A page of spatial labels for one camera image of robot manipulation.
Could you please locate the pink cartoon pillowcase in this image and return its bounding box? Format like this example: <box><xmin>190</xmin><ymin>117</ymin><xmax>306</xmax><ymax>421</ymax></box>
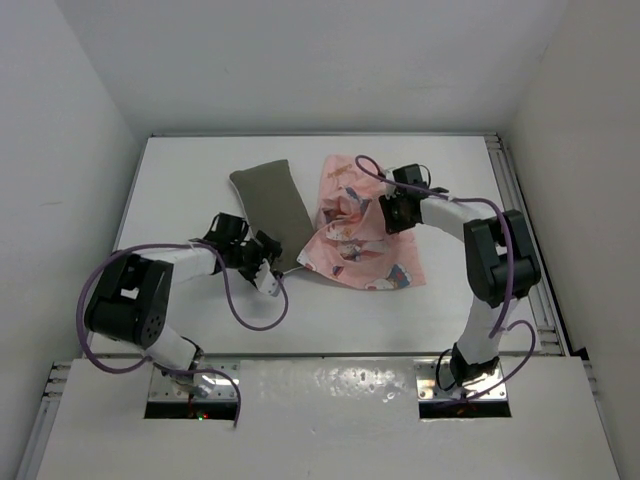
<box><xmin>297</xmin><ymin>155</ymin><xmax>426</xmax><ymax>291</ymax></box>

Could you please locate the grey pillow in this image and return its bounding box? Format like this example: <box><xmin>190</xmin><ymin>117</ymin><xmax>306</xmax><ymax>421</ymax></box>
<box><xmin>229</xmin><ymin>159</ymin><xmax>314</xmax><ymax>273</ymax></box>

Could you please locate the left aluminium rail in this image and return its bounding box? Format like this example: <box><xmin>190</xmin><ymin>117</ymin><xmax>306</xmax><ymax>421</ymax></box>
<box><xmin>16</xmin><ymin>362</ymin><xmax>71</xmax><ymax>480</ymax></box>

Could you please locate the aluminium rail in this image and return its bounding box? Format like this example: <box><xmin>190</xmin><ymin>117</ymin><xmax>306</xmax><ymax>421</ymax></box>
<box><xmin>16</xmin><ymin>362</ymin><xmax>71</xmax><ymax>480</ymax></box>
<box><xmin>485</xmin><ymin>134</ymin><xmax>569</xmax><ymax>356</ymax></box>

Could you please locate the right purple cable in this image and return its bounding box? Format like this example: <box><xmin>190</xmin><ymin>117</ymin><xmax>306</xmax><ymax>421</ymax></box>
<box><xmin>354</xmin><ymin>155</ymin><xmax>539</xmax><ymax>404</ymax></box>

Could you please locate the metal base plate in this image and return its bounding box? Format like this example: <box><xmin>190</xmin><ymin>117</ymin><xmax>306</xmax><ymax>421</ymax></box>
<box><xmin>414</xmin><ymin>360</ymin><xmax>509</xmax><ymax>404</ymax></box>
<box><xmin>148</xmin><ymin>369</ymin><xmax>240</xmax><ymax>404</ymax></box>

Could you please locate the right aluminium rail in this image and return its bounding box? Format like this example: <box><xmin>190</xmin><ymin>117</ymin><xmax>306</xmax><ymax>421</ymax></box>
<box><xmin>485</xmin><ymin>134</ymin><xmax>569</xmax><ymax>356</ymax></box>

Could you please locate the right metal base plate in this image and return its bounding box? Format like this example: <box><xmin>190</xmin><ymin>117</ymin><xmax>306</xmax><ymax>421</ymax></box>
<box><xmin>414</xmin><ymin>360</ymin><xmax>509</xmax><ymax>404</ymax></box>

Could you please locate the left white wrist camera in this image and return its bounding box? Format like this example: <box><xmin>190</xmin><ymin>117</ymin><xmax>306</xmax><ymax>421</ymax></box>
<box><xmin>254</xmin><ymin>264</ymin><xmax>280</xmax><ymax>297</ymax></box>

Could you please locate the white front cover panel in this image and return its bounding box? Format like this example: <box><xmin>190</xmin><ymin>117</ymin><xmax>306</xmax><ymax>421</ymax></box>
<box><xmin>38</xmin><ymin>357</ymin><xmax>618</xmax><ymax>479</ymax></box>

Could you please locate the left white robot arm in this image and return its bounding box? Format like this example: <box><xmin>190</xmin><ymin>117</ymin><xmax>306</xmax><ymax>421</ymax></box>
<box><xmin>76</xmin><ymin>213</ymin><xmax>286</xmax><ymax>375</ymax></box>

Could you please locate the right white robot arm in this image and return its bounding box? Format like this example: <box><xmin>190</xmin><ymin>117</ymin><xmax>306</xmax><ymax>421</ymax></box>
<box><xmin>378</xmin><ymin>164</ymin><xmax>541</xmax><ymax>387</ymax></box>

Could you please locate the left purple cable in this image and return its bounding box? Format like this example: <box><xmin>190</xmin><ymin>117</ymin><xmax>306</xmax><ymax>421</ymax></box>
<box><xmin>74</xmin><ymin>242</ymin><xmax>291</xmax><ymax>429</ymax></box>

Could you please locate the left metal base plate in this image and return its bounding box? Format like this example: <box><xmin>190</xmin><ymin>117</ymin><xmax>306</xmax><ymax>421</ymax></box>
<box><xmin>148</xmin><ymin>369</ymin><xmax>240</xmax><ymax>404</ymax></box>

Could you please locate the purple cable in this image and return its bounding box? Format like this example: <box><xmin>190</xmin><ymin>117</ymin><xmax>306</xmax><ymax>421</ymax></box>
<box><xmin>74</xmin><ymin>242</ymin><xmax>291</xmax><ymax>429</ymax></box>
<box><xmin>354</xmin><ymin>155</ymin><xmax>539</xmax><ymax>404</ymax></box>

